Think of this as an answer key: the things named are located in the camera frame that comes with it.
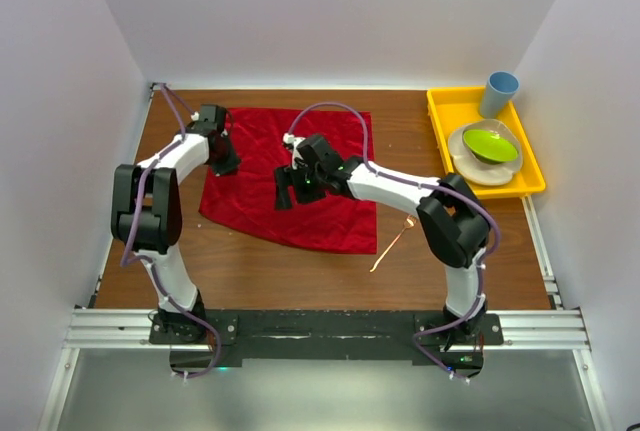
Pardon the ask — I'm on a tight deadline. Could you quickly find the copper fork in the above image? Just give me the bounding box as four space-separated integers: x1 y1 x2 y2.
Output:
369 215 416 273

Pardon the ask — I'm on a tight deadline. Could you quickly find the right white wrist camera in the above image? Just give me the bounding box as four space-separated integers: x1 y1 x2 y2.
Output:
282 133 305 169

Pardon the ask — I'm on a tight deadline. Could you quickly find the red cloth napkin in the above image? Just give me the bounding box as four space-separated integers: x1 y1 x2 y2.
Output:
199 107 377 254

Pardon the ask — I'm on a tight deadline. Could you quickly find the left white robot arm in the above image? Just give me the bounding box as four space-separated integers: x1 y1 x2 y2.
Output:
111 104 241 343

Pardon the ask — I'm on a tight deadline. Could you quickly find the white plate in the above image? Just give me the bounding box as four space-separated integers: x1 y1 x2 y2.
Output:
447 119 523 187

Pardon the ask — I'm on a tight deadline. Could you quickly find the green bowl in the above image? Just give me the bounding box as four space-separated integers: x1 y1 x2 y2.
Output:
462 129 519 164

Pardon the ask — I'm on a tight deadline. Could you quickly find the yellow plastic tray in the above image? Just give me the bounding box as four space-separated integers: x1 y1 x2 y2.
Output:
426 86 546 200

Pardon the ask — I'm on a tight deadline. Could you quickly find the blue plastic cup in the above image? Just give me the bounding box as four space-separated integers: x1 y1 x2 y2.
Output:
478 71 520 119

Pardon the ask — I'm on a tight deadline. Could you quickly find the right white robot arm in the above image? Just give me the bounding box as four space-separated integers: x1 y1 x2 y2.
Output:
274 133 495 344

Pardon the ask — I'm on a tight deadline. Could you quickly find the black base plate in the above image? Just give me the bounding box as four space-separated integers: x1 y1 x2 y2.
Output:
148 308 503 370

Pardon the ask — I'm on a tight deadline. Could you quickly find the aluminium frame rail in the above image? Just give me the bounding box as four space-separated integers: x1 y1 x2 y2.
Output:
63 309 591 351

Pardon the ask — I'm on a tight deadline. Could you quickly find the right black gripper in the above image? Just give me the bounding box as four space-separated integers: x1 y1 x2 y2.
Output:
273 162 326 212

